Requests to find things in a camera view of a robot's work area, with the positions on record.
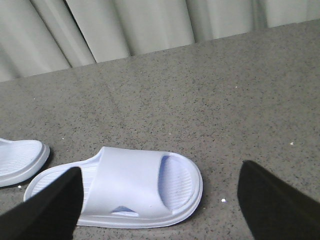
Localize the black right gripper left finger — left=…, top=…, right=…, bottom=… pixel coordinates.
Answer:
left=0, top=167, right=83, bottom=240

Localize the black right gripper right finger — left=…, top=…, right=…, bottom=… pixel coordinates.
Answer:
left=237, top=160, right=320, bottom=240

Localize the light blue slipper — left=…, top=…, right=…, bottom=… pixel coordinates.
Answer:
left=0, top=138, right=50, bottom=187
left=23, top=146, right=203, bottom=229

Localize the white pleated curtain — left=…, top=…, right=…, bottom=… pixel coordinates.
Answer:
left=0, top=0, right=320, bottom=82

